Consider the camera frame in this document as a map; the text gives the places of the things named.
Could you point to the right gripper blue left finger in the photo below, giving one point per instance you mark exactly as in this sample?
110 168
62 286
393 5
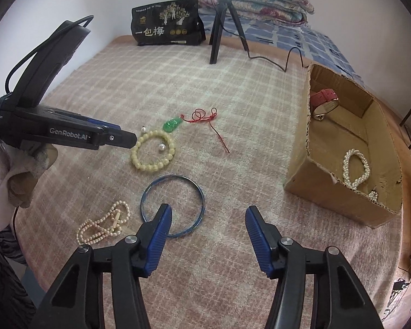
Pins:
151 239

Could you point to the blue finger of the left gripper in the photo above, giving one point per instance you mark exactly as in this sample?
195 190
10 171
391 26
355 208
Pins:
117 138
103 123

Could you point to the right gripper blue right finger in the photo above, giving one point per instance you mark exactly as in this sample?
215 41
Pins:
264 238

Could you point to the red strap wristwatch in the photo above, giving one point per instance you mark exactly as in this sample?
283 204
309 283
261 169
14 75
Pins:
323 102

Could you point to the white gloved left hand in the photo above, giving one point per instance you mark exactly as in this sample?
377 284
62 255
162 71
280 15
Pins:
19 174

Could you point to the blue bangle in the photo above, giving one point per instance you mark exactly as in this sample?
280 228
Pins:
183 195

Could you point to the beige plaid blanket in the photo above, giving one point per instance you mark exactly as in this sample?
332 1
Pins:
210 278

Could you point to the cardboard box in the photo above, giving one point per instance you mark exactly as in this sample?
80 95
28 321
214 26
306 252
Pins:
347 162

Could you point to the black tripod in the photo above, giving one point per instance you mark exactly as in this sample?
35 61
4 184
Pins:
223 6

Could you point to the blue patterned bed sheet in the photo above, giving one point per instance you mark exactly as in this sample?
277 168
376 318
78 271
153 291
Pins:
311 43

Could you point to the green pendant on red cord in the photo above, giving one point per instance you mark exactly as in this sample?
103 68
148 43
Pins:
198 116

